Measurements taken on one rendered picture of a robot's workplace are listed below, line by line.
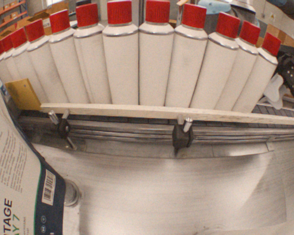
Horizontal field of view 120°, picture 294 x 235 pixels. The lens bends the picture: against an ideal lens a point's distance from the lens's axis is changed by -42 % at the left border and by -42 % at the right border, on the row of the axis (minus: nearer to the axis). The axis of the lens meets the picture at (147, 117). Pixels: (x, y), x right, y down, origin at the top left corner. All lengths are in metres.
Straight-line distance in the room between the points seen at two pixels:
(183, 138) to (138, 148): 0.12
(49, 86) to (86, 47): 0.11
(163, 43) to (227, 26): 0.10
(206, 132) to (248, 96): 0.12
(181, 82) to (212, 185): 0.17
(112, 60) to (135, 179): 0.17
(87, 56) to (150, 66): 0.10
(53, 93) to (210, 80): 0.28
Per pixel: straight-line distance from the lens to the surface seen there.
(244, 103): 0.32
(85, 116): 0.30
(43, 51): 0.27
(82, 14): 0.22
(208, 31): 0.51
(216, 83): 0.24
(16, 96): 0.38
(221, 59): 0.22
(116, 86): 0.23
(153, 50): 0.21
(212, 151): 0.33
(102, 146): 0.31
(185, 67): 0.22
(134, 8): 0.34
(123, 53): 0.20
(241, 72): 0.26
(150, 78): 0.23
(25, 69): 0.31
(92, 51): 0.22
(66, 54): 0.25
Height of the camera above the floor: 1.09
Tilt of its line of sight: 50 degrees down
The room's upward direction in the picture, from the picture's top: 3 degrees clockwise
